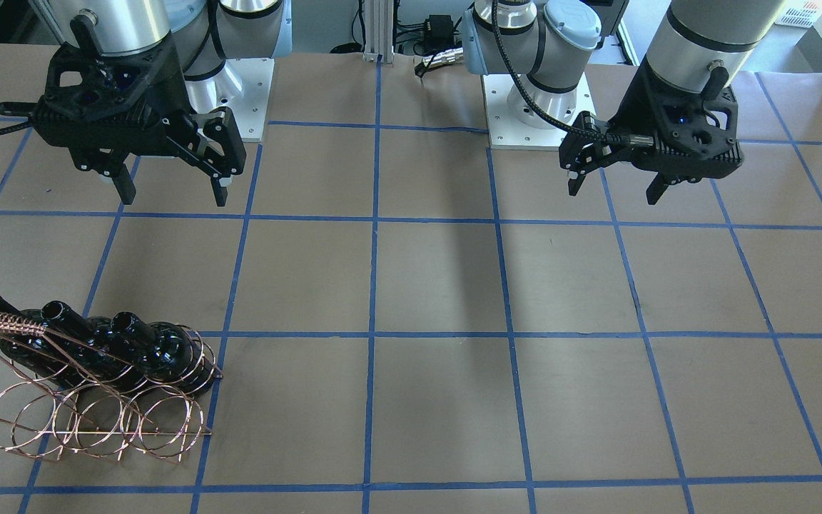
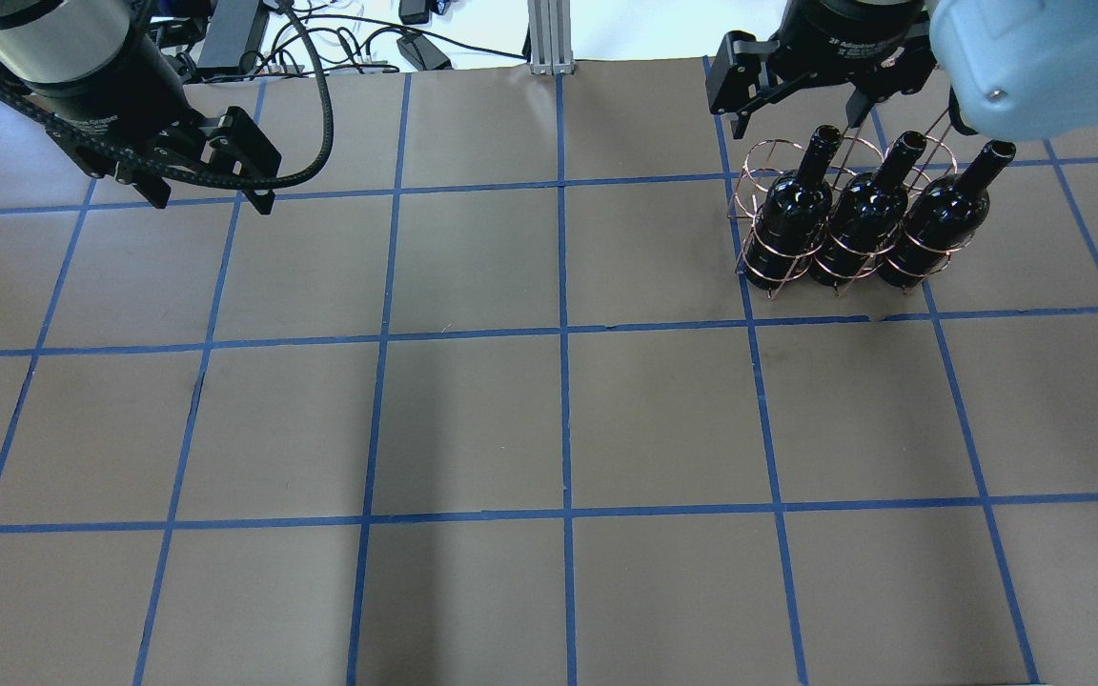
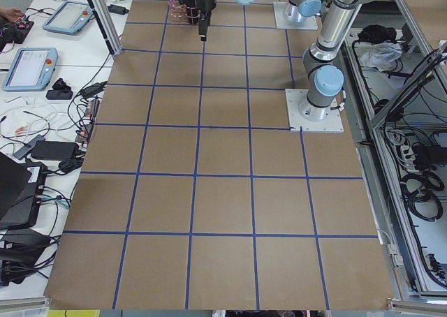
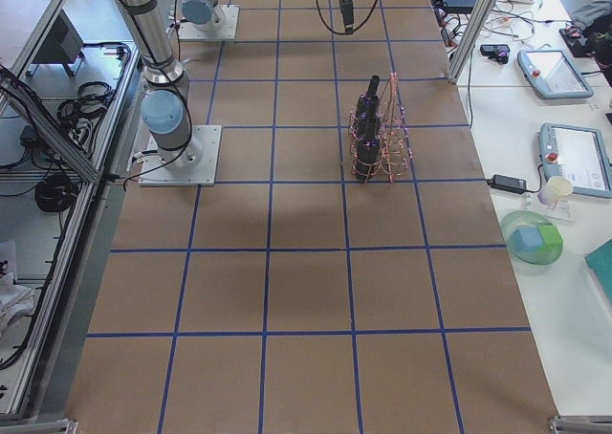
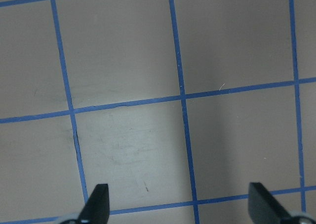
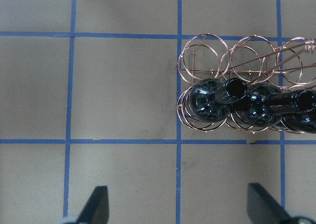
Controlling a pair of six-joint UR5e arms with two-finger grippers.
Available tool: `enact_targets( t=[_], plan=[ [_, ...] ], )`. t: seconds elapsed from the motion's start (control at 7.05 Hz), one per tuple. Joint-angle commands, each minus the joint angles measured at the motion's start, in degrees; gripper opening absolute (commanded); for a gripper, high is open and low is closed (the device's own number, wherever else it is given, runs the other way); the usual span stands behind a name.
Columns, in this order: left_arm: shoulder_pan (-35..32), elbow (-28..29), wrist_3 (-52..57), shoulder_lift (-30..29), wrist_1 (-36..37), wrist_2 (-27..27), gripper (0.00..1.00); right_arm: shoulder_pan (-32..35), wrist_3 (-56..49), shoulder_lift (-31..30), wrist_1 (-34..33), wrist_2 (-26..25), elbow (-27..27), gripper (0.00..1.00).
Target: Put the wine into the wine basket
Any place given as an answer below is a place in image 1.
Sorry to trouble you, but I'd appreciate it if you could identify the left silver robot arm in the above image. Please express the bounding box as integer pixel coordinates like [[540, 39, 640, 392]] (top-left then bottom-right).
[[461, 1, 783, 205]]

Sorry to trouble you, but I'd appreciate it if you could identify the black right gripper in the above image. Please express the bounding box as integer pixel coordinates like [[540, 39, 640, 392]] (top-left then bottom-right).
[[31, 36, 245, 208]]

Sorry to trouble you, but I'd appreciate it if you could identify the dark wine bottle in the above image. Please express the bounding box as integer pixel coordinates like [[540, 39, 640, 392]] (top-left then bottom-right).
[[111, 311, 215, 397], [41, 301, 146, 393]]

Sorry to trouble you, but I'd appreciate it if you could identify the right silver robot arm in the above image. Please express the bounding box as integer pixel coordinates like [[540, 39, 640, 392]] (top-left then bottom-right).
[[30, 1, 293, 207]]

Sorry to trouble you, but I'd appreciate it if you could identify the dark wine bottle in rack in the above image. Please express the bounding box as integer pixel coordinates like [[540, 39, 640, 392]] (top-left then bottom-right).
[[111, 311, 215, 397]]

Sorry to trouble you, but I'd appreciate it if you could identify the aluminium frame post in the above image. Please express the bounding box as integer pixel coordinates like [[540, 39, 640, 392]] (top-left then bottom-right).
[[361, 0, 397, 67]]

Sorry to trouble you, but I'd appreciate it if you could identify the copper wire wine rack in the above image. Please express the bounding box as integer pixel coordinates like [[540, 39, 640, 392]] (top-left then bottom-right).
[[0, 309, 222, 461]]

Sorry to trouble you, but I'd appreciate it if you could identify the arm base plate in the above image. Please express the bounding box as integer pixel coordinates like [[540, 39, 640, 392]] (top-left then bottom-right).
[[481, 71, 597, 151], [186, 59, 276, 143]]

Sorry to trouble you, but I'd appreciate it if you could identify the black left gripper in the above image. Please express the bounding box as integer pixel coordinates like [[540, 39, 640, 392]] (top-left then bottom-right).
[[559, 61, 744, 206]]

